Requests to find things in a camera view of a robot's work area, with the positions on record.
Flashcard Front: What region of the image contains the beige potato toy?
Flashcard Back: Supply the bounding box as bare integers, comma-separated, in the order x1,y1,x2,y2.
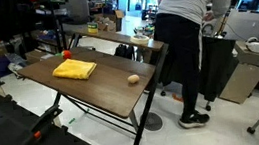
126,73,141,85

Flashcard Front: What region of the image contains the orange yellow towel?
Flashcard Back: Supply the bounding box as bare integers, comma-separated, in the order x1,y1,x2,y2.
49,55,100,85

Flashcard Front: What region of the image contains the red tomato toy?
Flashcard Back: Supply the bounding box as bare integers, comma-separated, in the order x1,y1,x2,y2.
54,49,73,62

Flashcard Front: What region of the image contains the black backpack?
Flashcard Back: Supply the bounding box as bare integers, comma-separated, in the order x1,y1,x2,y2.
112,42,137,63

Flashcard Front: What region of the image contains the open flap cardboard box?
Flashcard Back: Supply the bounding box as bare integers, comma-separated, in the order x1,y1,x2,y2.
91,9,127,36

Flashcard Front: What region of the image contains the round metal floor drain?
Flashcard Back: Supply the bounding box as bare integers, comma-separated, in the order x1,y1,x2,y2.
140,110,165,134

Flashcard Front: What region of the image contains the yellow green can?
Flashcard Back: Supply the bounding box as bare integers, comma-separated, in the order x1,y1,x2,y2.
86,20,100,36

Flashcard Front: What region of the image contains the black draped cart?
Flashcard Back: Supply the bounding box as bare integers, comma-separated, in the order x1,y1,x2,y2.
155,31,245,117

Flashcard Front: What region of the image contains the black clamp with orange trigger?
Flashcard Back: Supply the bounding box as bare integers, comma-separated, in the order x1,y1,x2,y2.
22,104,68,144

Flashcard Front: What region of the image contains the black shelving unit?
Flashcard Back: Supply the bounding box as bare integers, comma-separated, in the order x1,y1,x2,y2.
15,0,77,59

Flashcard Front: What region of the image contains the beige cabinet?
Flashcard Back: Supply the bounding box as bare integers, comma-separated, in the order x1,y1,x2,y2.
212,38,259,108

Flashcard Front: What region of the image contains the wooden desk with black frame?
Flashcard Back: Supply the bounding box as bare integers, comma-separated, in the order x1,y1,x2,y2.
11,11,182,145

